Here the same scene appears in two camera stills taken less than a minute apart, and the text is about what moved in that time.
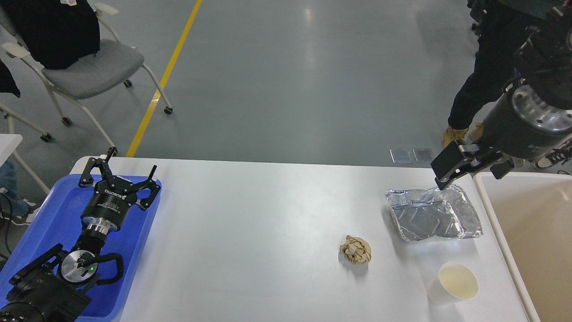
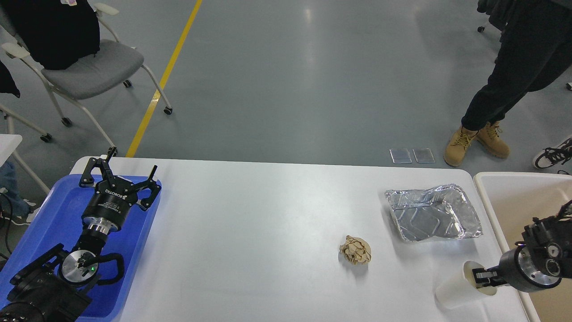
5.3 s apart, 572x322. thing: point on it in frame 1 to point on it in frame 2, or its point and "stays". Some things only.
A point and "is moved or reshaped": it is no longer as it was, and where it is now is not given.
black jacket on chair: x=57 y=33 stays
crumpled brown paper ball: x=356 y=250 stays
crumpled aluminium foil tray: x=429 y=213 stays
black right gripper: x=523 y=123 to x=528 y=269
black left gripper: x=112 y=194 stays
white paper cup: x=455 y=280 is moved or reshaped
